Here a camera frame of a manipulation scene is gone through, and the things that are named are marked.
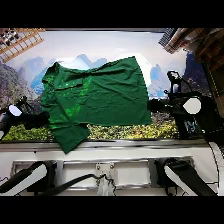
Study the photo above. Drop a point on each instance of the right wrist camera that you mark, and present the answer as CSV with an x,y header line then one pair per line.
x,y
173,81

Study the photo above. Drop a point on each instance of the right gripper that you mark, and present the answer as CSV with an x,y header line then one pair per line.
x,y
160,106

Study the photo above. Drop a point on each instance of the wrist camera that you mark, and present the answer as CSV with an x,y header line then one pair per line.
x,y
173,81
24,101

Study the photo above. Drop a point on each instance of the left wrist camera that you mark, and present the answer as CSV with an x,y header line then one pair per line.
x,y
24,101

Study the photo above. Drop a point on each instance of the green shirt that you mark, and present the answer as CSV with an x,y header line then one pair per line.
x,y
110,96

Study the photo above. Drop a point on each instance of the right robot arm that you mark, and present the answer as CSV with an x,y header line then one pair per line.
x,y
195,121

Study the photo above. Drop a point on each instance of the silver frame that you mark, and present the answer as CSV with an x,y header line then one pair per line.
x,y
126,150

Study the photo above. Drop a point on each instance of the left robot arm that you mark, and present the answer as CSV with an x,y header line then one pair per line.
x,y
20,176

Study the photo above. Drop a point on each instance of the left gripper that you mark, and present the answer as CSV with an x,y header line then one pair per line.
x,y
37,120

